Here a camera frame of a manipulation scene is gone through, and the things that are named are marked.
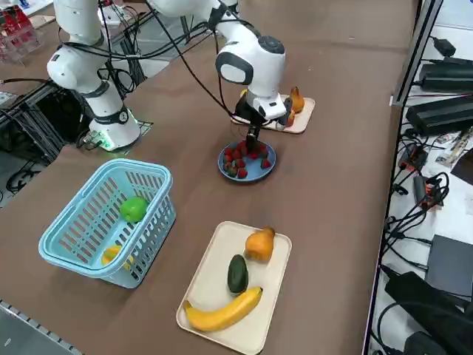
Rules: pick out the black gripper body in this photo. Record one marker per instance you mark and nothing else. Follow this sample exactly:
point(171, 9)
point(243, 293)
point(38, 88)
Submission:
point(247, 112)

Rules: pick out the red strawberry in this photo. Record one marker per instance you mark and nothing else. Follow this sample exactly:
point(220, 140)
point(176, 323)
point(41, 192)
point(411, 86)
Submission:
point(232, 171)
point(263, 149)
point(266, 163)
point(242, 173)
point(228, 159)
point(238, 154)
point(239, 162)
point(229, 151)
point(253, 156)
point(244, 146)

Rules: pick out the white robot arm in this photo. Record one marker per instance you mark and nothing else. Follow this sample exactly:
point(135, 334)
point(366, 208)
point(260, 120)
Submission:
point(266, 63)

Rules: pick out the yellow starfruit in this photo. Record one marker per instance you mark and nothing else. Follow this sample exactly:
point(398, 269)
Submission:
point(111, 255)
point(242, 93)

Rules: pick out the blue round plate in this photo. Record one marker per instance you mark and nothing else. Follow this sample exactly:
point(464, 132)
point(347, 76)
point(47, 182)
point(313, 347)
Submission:
point(255, 172)

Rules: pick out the cream rectangular tray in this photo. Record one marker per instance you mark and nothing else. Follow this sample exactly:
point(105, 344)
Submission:
point(301, 124)
point(221, 259)

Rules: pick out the orange pear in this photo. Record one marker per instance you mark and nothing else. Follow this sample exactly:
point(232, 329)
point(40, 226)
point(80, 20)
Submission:
point(258, 247)

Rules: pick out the dark green avocado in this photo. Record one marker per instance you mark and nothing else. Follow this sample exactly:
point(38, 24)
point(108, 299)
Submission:
point(237, 275)

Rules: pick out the green bell pepper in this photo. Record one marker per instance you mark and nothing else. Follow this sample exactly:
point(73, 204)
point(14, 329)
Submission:
point(133, 210)

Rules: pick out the yellow banana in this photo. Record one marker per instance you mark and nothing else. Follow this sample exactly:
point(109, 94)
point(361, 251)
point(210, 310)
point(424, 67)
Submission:
point(221, 316)

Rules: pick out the large black power adapter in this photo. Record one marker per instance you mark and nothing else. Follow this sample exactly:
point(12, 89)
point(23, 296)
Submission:
point(447, 77)
point(439, 114)

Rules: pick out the small black power adapter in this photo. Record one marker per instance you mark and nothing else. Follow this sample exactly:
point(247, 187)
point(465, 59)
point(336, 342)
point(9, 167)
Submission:
point(444, 46)

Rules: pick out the light blue plastic basket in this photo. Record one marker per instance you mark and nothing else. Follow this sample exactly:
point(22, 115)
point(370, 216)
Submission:
point(55, 257)

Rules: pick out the grey flat box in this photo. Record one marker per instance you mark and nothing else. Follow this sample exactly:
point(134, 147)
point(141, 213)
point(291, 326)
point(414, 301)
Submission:
point(451, 266)

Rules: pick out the clear acrylic rack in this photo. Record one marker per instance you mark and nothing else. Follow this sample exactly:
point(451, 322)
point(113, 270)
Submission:
point(18, 40)

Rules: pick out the aluminium camera post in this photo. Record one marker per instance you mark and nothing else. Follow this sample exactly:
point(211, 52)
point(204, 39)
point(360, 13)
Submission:
point(417, 55)

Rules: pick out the black metal frame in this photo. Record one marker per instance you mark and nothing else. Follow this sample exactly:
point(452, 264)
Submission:
point(48, 118)

